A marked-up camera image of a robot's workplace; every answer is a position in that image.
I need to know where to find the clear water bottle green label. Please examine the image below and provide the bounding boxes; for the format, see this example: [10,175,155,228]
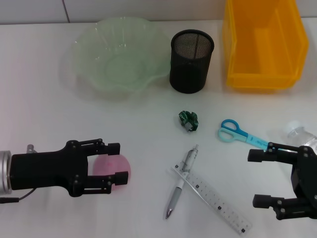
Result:
[282,120,317,152]

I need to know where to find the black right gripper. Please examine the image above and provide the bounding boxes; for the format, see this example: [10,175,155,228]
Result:
[247,142,317,221]

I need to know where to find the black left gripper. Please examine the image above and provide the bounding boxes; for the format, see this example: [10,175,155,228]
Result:
[11,138,130,197]

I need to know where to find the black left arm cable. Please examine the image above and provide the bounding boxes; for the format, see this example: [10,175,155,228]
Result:
[0,144,37,204]

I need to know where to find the pink peach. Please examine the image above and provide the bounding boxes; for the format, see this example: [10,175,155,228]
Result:
[92,153,132,192]

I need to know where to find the green plastic wrapper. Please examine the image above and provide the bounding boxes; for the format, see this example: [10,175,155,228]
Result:
[178,110,200,133]

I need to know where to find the green glass fruit plate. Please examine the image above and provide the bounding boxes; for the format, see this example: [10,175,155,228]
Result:
[70,16,172,97]

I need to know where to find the white grey ballpoint pen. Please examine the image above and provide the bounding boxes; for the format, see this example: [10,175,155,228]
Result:
[165,143,200,220]

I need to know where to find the blue scissors with sheath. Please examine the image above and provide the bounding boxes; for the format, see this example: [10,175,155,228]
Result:
[217,119,273,151]

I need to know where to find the black mesh pen holder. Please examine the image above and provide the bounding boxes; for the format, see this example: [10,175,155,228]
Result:
[169,29,215,94]

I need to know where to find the yellow plastic bin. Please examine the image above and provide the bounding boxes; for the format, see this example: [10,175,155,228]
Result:
[222,0,310,90]

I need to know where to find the transparent plastic ruler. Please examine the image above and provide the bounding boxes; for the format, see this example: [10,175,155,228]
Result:
[170,163,254,235]

